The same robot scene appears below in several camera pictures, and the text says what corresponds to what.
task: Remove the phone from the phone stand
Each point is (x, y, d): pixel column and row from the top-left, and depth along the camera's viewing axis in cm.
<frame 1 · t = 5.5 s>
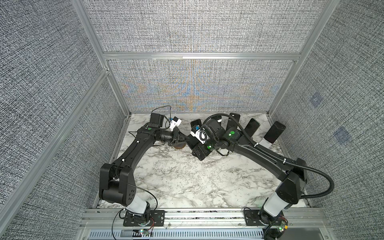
left hand: (188, 140, 77), fingers closed
right hand: (198, 147, 78), fingers open
black phone: (253, 129, 94), point 14 cm above the table
black phone 2: (275, 131, 102), point 7 cm above the table

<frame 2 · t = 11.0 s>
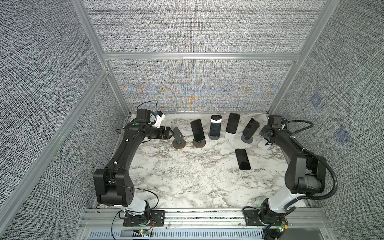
left hand: (167, 133, 84), fingers open
right hand: (272, 134, 92), fingers open
white phone stand: (229, 136, 106), point 2 cm above the table
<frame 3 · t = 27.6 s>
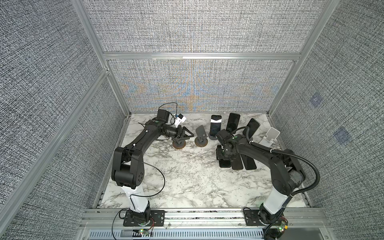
left hand: (190, 137, 83), fingers open
right hand: (221, 156, 92), fingers open
black phone 3: (224, 163, 88), point 6 cm above the table
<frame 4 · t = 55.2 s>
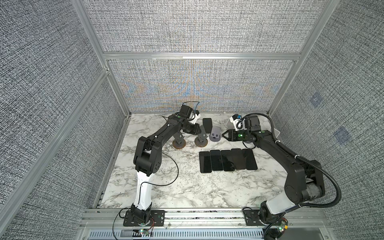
left hand: (199, 131, 94), fingers open
right hand: (226, 133, 88), fingers open
black phone 4: (205, 160, 94), on the table
